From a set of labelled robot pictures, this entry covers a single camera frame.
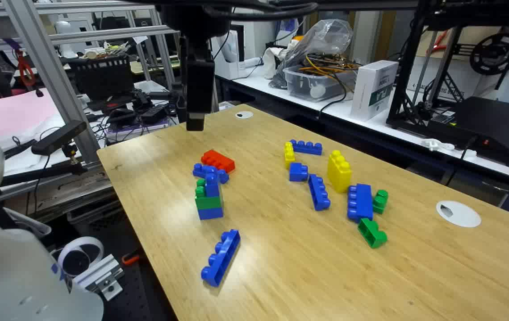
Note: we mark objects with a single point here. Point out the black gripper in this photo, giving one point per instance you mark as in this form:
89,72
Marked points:
196,78

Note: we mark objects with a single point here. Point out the green square block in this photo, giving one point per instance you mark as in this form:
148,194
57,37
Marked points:
203,201

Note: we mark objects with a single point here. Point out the blue square block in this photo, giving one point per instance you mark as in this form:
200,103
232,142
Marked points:
210,213

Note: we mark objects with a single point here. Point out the red four-stud block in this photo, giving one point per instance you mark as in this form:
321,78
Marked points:
214,162

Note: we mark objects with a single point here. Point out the blue four-stud block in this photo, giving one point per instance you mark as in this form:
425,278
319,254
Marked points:
209,174
307,147
219,260
317,194

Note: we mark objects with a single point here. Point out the yellow three-stud block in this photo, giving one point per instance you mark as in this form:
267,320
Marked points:
289,154

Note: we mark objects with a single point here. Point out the large yellow block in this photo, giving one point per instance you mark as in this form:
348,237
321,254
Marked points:
339,172

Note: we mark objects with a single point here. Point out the large blue block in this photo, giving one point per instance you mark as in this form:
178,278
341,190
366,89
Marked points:
359,203

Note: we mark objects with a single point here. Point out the small green block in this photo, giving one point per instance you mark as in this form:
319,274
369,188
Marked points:
380,201

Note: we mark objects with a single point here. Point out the green two-stud block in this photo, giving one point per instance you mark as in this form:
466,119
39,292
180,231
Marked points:
371,233

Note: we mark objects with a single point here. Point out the small white table grommet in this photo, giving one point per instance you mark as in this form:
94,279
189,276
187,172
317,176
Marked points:
242,115

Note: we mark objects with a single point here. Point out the clear plastic container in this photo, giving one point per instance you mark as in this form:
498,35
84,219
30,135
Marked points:
309,87

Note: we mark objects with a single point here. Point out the clear plastic bag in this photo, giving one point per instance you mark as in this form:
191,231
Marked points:
317,39

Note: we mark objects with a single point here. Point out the white cardboard box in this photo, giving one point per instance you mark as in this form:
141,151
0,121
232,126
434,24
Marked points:
373,87

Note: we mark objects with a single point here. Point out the pink sheet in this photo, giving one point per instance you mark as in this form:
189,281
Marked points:
9,117

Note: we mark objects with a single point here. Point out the white workbench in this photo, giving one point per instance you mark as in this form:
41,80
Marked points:
384,128

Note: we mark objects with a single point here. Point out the large white table grommet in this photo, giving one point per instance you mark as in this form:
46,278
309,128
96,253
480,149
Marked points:
457,215

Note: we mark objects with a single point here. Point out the black filament spool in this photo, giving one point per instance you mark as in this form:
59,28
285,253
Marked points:
478,55

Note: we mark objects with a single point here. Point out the black desktop device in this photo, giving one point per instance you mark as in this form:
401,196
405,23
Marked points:
496,128

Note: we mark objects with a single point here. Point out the aluminium frame rail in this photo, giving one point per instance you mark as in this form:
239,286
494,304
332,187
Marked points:
110,35

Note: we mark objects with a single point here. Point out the black stereo camera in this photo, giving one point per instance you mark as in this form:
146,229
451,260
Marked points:
57,138

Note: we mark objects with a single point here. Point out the aluminium frame post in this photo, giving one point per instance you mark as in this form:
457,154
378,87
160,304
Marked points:
53,78

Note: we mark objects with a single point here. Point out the black 3D printer frame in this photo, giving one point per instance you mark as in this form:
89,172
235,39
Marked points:
409,65

